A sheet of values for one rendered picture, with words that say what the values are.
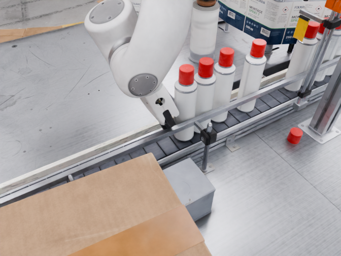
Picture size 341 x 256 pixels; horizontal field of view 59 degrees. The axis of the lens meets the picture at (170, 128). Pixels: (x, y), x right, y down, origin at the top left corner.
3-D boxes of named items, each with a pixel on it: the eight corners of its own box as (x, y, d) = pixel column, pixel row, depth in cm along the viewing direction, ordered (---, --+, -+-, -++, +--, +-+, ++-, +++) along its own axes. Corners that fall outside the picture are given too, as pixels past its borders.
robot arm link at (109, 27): (166, 74, 54) (150, 46, 60) (138, 12, 44) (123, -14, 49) (125, 95, 54) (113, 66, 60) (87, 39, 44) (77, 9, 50)
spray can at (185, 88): (186, 125, 80) (190, 58, 66) (197, 137, 77) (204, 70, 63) (170, 132, 78) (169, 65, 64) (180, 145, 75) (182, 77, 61)
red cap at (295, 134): (285, 140, 83) (288, 132, 81) (288, 133, 85) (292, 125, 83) (298, 145, 82) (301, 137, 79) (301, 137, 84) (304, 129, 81)
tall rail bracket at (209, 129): (196, 152, 80) (200, 105, 68) (212, 171, 76) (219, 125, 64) (185, 157, 79) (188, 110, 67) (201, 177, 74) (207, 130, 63)
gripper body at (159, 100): (170, 78, 56) (185, 113, 65) (145, 54, 62) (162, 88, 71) (137, 101, 55) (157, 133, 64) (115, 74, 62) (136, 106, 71)
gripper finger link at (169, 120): (178, 126, 62) (173, 123, 68) (157, 95, 61) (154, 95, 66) (173, 129, 62) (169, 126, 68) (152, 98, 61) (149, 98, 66)
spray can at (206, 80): (202, 118, 82) (209, 52, 68) (213, 129, 79) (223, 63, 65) (186, 125, 80) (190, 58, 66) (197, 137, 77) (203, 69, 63)
